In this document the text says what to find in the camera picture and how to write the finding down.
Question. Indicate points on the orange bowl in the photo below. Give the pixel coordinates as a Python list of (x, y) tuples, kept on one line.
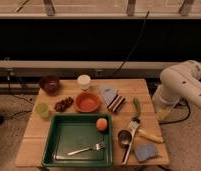
[(86, 102)]

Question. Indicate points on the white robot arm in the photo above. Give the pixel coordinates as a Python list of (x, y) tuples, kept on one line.
[(177, 81)]

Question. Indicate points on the white cup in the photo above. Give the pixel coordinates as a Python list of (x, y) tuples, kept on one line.
[(84, 81)]

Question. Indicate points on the orange ball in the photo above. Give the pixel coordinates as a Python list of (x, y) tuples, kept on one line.
[(101, 124)]

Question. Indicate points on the bunch of dark grapes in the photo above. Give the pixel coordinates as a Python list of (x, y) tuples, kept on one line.
[(62, 105)]

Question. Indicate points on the dark maroon bowl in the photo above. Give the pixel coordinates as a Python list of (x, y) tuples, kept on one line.
[(50, 84)]

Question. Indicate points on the metal measuring cup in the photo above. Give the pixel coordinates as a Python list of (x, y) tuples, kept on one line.
[(124, 140)]

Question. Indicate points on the green plastic tray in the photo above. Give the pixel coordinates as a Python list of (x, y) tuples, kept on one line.
[(71, 132)]

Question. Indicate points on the silver fork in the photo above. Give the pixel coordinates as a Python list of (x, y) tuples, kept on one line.
[(95, 147)]

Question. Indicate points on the small green cup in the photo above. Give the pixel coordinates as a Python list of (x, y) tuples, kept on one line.
[(42, 110)]

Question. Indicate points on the blue sponge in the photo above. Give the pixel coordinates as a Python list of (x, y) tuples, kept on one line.
[(145, 152)]

